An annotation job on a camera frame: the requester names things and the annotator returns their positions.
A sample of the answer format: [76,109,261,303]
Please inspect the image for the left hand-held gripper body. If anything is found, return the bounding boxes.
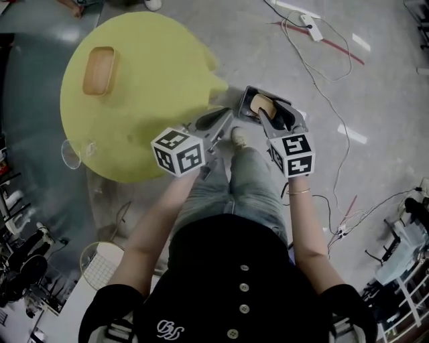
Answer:
[150,117,224,179]

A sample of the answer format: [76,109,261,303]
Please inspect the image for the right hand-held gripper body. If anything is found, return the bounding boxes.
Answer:
[267,111,316,178]

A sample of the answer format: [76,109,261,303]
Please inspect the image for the tan tray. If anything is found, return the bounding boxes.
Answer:
[82,46,121,97]
[249,93,278,120]

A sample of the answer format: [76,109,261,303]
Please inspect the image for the dark grey bin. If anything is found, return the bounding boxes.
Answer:
[237,85,292,127]

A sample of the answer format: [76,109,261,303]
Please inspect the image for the person's left forearm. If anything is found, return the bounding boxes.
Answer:
[122,174,198,252]

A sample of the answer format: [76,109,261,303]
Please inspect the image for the person's right forearm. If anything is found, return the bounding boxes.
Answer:
[287,176,331,259]

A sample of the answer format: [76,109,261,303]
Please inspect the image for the person's grey jeans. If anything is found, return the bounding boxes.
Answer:
[170,145,291,249]

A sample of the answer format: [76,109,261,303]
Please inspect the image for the round table with yellow-green cloth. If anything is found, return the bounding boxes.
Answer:
[59,11,229,184]

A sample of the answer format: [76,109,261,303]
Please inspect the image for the red floor tape strip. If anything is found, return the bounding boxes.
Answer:
[266,20,365,65]

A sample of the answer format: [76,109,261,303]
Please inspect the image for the white power strip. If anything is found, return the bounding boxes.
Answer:
[299,13,323,42]

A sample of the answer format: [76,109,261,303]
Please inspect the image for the clear glass bowl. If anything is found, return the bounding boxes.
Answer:
[60,139,98,172]

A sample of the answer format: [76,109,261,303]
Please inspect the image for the person's black buttoned shirt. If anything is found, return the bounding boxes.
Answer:
[78,214,378,343]

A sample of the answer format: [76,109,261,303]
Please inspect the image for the white desk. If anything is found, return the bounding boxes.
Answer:
[32,274,101,343]

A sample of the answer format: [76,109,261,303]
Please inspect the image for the white cable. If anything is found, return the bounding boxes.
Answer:
[281,9,353,215]

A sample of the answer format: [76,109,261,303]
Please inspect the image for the gold wire chair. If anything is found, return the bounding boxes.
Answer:
[79,200,135,299]

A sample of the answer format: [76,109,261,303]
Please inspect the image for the grey harness strap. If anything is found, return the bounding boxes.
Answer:
[330,316,359,343]
[93,318,138,343]

